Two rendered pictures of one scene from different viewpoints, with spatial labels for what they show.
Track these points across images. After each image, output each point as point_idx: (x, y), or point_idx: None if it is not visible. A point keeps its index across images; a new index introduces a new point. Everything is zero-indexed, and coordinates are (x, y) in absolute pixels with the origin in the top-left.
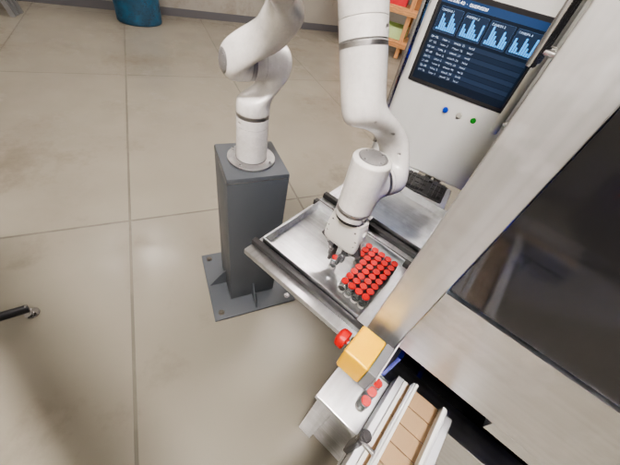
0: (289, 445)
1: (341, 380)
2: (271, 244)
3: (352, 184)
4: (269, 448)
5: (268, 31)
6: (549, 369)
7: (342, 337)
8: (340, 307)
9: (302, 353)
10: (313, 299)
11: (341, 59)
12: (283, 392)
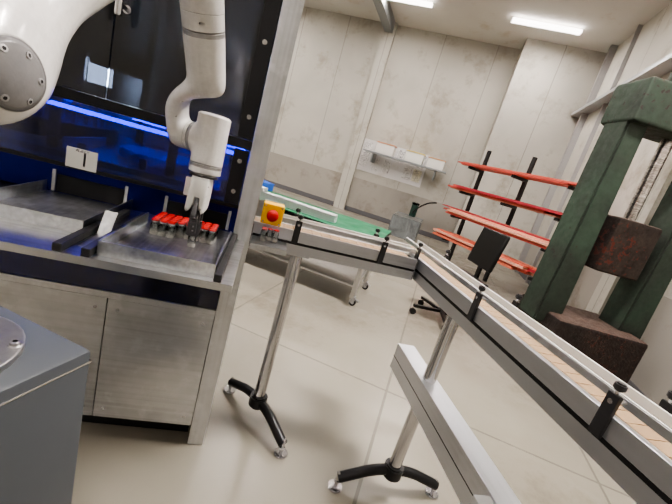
0: (222, 443)
1: (270, 245)
2: (217, 260)
3: (227, 139)
4: (237, 455)
5: (103, 2)
6: None
7: (276, 211)
8: (230, 239)
9: (112, 486)
10: (234, 253)
11: (220, 46)
12: (179, 475)
